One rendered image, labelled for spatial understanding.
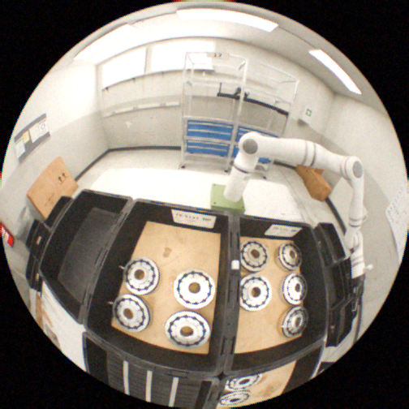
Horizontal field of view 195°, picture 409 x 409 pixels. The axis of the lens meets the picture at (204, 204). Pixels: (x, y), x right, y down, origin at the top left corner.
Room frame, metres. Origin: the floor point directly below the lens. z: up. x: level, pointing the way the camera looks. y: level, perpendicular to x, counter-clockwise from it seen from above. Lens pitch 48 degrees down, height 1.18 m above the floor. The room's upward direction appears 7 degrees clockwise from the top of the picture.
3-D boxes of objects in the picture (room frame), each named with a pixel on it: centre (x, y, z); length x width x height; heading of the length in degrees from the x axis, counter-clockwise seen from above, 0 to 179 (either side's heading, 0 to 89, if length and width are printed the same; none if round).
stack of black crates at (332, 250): (0.30, -1.19, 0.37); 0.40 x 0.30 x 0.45; 2
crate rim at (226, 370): (0.00, -0.23, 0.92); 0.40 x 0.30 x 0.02; 178
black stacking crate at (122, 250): (0.01, 0.07, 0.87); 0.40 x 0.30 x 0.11; 178
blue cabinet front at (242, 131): (2.00, -0.73, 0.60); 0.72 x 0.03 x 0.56; 92
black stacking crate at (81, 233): (0.02, 0.37, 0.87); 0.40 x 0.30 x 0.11; 178
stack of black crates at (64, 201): (0.20, 1.41, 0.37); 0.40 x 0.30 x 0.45; 2
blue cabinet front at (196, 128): (1.97, 0.07, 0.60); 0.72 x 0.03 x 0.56; 92
